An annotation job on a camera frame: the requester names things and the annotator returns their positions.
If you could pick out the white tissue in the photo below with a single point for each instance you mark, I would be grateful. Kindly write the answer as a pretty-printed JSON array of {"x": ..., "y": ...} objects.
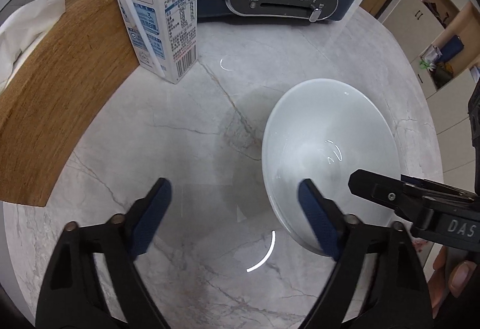
[{"x": 26, "y": 29}]

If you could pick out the small white bowl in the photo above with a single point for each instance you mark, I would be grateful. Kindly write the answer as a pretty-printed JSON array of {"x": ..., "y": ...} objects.
[{"x": 318, "y": 134}]

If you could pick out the green plant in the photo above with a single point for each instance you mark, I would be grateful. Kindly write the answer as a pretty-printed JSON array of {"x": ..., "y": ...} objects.
[{"x": 426, "y": 65}]

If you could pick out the person's right hand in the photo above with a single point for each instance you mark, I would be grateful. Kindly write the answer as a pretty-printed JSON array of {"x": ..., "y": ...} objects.
[{"x": 463, "y": 276}]

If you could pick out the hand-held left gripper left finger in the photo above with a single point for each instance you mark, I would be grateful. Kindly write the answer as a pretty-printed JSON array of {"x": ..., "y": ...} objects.
[{"x": 150, "y": 216}]

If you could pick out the blue white milk carton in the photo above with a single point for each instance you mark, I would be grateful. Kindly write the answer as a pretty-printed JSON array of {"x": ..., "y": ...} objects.
[{"x": 180, "y": 25}]

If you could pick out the white shopping bag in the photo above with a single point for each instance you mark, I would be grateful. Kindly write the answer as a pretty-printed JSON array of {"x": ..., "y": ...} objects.
[{"x": 431, "y": 53}]

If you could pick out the blue bag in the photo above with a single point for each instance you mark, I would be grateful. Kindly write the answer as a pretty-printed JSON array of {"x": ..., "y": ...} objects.
[{"x": 452, "y": 48}]

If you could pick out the wooden tissue box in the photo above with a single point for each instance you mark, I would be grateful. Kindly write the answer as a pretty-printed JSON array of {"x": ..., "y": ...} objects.
[{"x": 67, "y": 89}]

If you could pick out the white wall cabinet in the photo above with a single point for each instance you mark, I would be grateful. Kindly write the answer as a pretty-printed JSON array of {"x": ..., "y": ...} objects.
[{"x": 450, "y": 115}]

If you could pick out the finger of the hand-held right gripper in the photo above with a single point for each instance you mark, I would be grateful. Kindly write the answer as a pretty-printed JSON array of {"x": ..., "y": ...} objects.
[
  {"x": 378, "y": 194},
  {"x": 442, "y": 191}
]

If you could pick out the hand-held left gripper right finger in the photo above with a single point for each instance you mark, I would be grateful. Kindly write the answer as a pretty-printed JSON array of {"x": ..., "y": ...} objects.
[{"x": 318, "y": 220}]

